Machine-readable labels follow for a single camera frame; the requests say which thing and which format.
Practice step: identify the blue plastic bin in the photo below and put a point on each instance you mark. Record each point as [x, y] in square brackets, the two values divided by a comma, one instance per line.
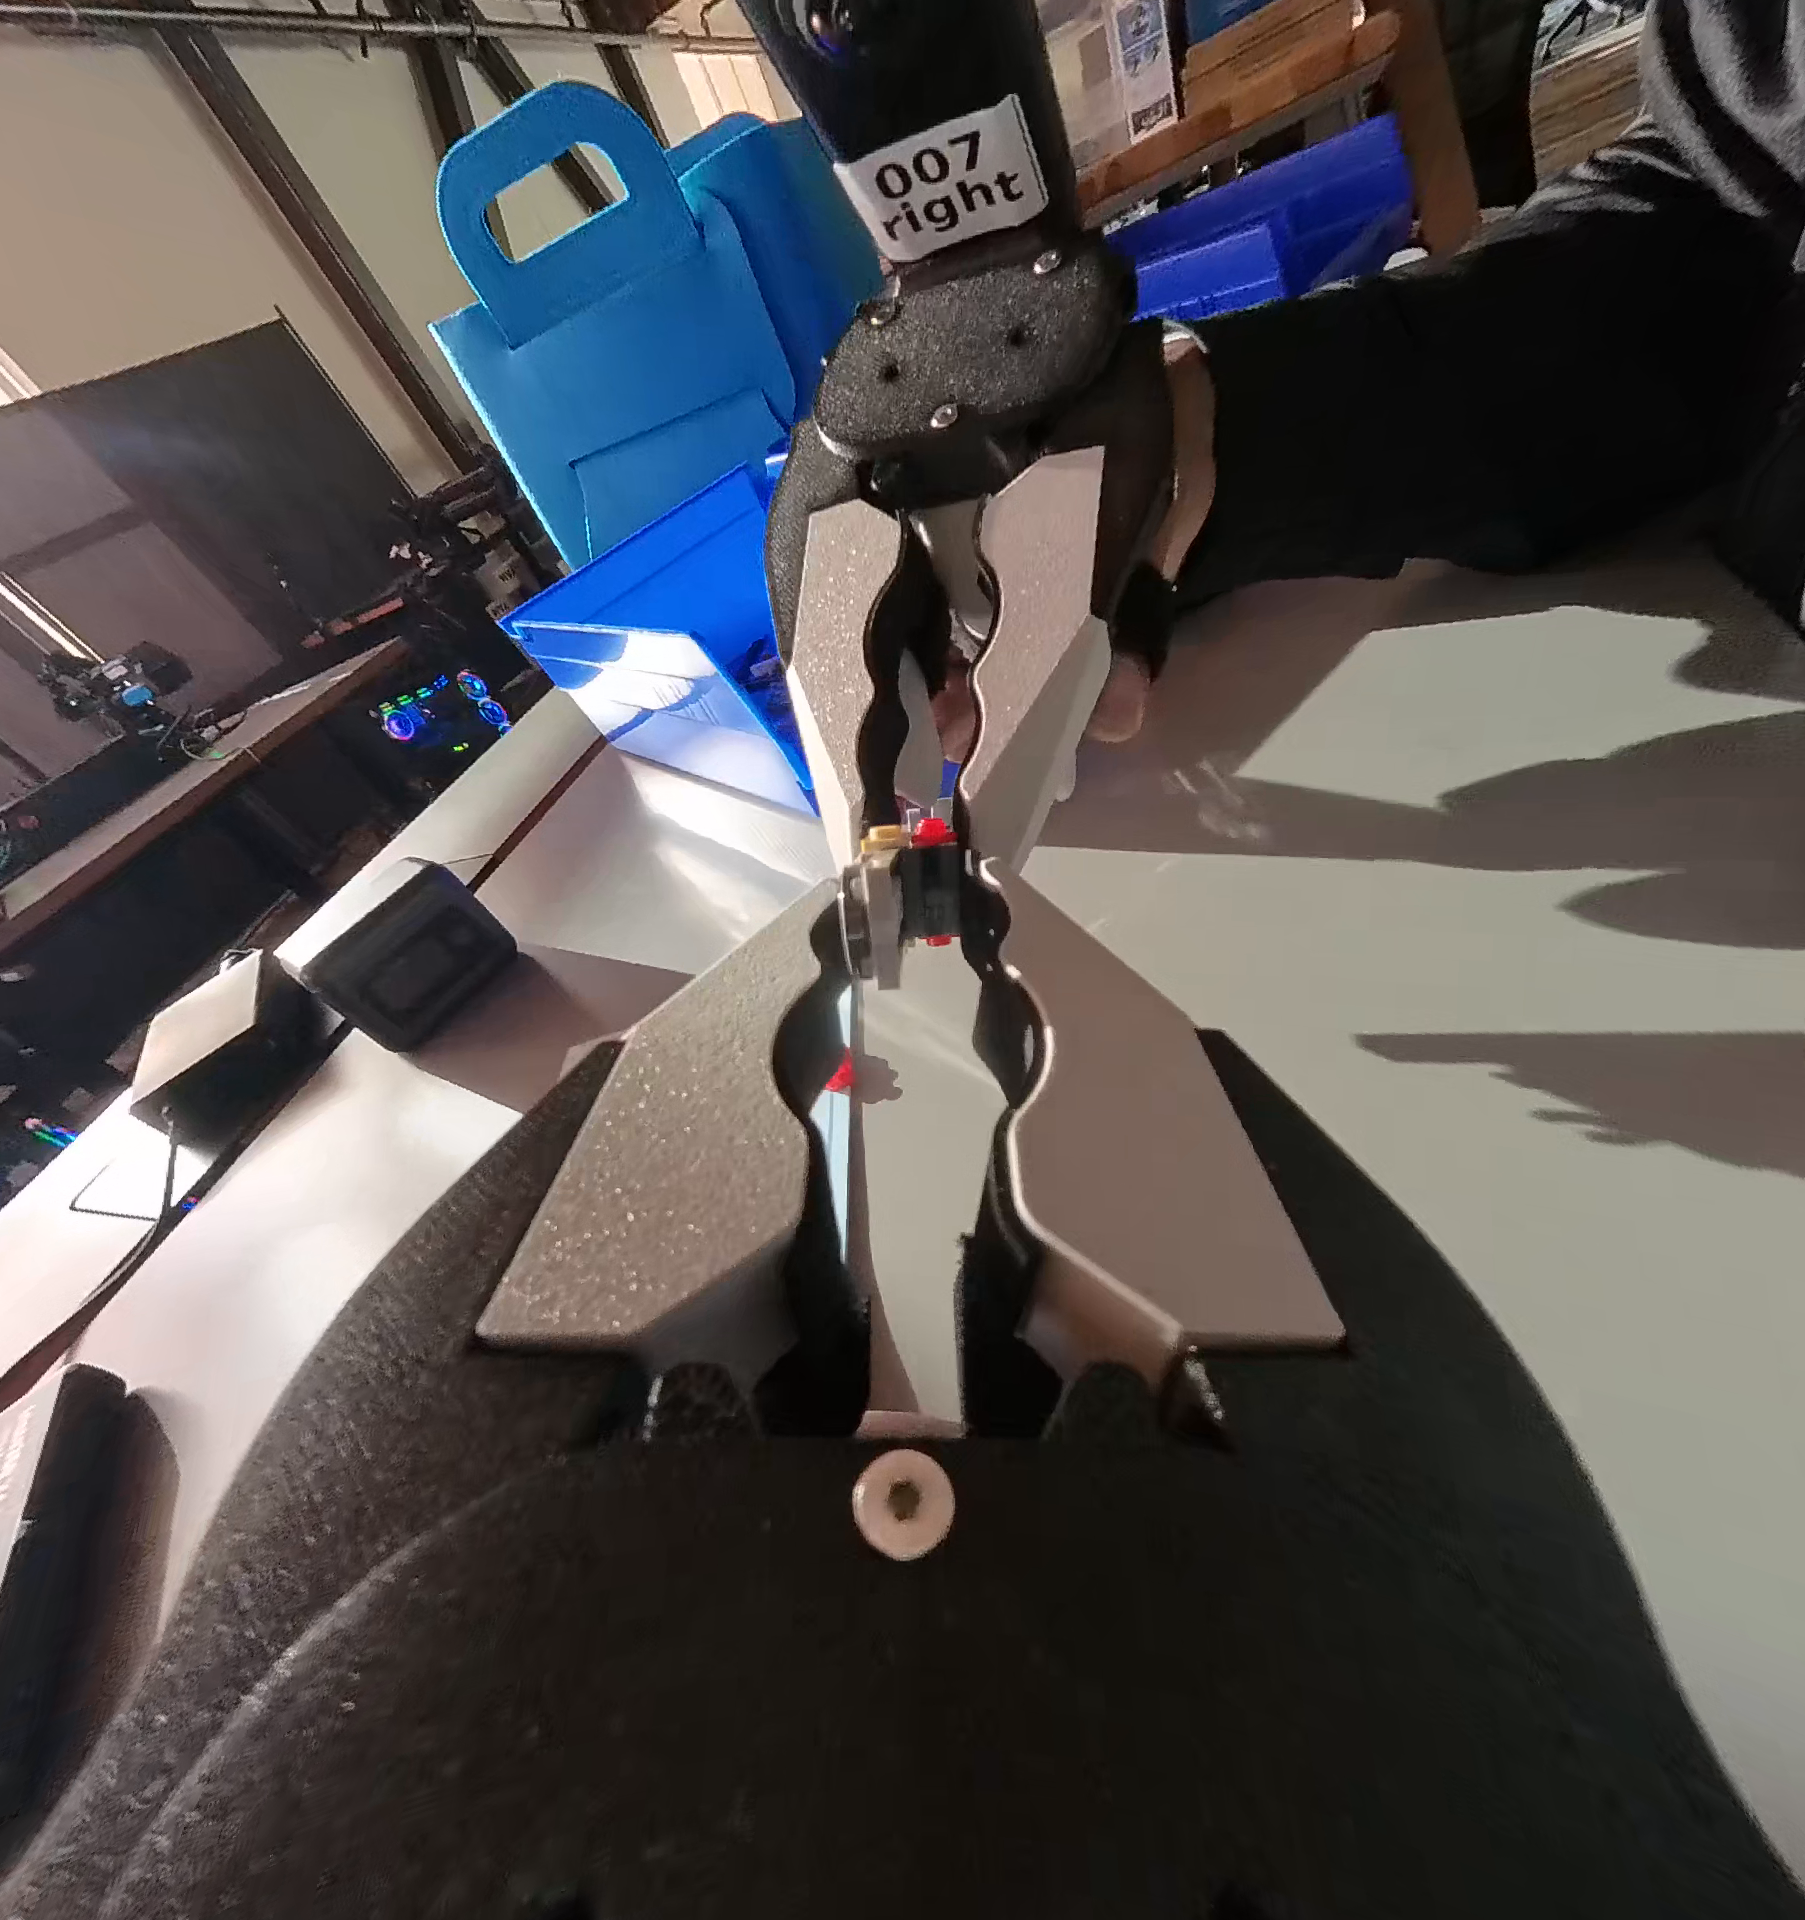
[678, 675]

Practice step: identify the black box device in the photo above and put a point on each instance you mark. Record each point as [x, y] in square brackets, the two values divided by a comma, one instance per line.
[406, 945]

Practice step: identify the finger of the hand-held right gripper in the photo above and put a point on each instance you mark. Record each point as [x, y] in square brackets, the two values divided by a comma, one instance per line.
[1038, 630]
[827, 661]

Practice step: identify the black cloth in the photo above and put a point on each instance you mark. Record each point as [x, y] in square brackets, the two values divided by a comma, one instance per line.
[1804, 302]

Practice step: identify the teal carry case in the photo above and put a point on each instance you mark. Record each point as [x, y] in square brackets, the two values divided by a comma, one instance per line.
[620, 375]

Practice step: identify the person's right hand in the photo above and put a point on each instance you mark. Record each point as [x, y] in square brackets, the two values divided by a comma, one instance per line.
[1141, 689]

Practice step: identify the blue storage bin on shelf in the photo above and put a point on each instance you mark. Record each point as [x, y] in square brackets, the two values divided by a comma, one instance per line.
[1290, 208]

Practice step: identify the dark backdrop panel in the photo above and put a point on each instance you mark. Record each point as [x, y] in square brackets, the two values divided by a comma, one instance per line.
[214, 479]

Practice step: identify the computer with coloured lights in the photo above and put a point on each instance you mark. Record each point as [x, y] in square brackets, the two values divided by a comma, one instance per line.
[439, 713]

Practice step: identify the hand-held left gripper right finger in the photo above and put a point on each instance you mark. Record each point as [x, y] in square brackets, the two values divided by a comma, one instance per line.
[1157, 1202]

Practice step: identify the long toy brick assembly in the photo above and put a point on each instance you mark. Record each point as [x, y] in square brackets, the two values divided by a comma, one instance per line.
[916, 903]

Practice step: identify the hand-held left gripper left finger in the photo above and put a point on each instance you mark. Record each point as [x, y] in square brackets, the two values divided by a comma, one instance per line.
[646, 1202]

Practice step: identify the small labelled box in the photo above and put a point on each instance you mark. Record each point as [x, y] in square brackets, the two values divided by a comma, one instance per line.
[1126, 77]

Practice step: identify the camera rig on stand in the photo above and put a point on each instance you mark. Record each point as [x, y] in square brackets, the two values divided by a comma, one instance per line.
[113, 682]

